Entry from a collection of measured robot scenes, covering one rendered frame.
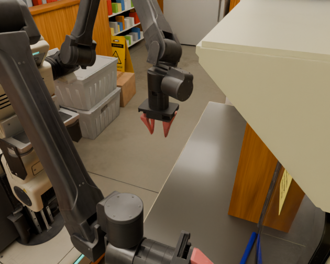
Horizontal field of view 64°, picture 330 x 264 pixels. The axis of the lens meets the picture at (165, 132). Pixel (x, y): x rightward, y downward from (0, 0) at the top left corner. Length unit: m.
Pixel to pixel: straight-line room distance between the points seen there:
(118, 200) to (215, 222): 0.41
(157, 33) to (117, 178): 1.69
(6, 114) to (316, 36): 0.94
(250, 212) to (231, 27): 0.63
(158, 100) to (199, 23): 4.64
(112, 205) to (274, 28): 0.32
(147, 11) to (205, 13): 4.53
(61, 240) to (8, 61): 1.27
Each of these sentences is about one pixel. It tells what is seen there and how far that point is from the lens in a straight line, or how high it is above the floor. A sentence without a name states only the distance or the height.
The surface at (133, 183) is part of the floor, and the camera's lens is 2.19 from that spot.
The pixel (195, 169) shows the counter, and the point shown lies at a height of 0.94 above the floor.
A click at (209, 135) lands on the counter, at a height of 0.94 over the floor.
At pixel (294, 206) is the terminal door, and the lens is 0.35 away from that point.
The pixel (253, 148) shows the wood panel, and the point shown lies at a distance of 0.63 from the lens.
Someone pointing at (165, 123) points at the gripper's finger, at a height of 1.16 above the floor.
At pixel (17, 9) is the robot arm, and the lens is 0.50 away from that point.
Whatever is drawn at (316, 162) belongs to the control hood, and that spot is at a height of 1.45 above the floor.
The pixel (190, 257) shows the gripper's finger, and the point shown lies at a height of 1.18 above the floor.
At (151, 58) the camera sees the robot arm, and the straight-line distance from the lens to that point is 0.68.
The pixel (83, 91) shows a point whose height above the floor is 0.53.
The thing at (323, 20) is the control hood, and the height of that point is 1.51.
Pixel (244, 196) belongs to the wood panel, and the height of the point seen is 1.03.
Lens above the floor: 1.55
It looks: 35 degrees down
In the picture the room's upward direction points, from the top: straight up
